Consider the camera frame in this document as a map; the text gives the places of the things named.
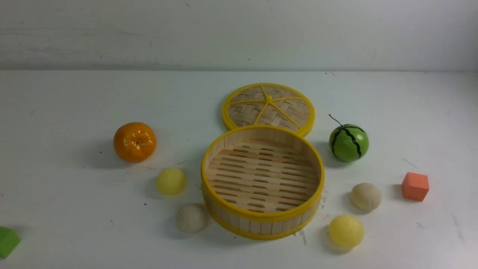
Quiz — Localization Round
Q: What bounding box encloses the yellow bun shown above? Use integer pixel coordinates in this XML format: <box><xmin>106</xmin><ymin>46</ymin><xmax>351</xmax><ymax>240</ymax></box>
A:
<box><xmin>156</xmin><ymin>167</ymin><xmax>186</xmax><ymax>196</ymax></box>
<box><xmin>328</xmin><ymin>214</ymin><xmax>365</xmax><ymax>249</ymax></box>

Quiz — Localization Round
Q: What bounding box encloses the white bun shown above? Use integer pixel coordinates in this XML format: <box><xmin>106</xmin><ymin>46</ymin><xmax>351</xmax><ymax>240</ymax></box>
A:
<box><xmin>176</xmin><ymin>203</ymin><xmax>208</xmax><ymax>234</ymax></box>
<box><xmin>350</xmin><ymin>183</ymin><xmax>382</xmax><ymax>211</ymax></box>

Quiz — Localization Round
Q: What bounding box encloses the woven bamboo steamer lid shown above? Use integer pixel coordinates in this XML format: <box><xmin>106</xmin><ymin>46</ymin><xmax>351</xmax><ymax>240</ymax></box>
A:
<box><xmin>221</xmin><ymin>83</ymin><xmax>316</xmax><ymax>137</ymax></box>

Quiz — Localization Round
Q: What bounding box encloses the bamboo steamer tray yellow rim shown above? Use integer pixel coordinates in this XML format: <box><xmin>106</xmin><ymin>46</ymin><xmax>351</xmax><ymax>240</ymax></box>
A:
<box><xmin>201</xmin><ymin>126</ymin><xmax>325</xmax><ymax>240</ymax></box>

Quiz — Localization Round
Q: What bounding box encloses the orange toy mandarin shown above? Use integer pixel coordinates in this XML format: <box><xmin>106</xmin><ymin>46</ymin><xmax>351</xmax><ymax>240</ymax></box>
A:
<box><xmin>113</xmin><ymin>122</ymin><xmax>157</xmax><ymax>163</ymax></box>

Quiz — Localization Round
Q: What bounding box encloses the green toy watermelon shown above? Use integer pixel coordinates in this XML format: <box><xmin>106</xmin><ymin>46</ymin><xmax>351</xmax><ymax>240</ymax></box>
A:
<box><xmin>328</xmin><ymin>114</ymin><xmax>369</xmax><ymax>163</ymax></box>

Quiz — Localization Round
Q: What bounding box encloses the orange foam cube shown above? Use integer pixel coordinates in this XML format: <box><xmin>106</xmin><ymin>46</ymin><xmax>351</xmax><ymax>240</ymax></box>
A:
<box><xmin>401</xmin><ymin>172</ymin><xmax>429</xmax><ymax>202</ymax></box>

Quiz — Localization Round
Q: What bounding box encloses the green foam block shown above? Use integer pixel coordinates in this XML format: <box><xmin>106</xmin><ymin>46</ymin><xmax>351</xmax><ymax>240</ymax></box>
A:
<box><xmin>0</xmin><ymin>226</ymin><xmax>21</xmax><ymax>259</ymax></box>

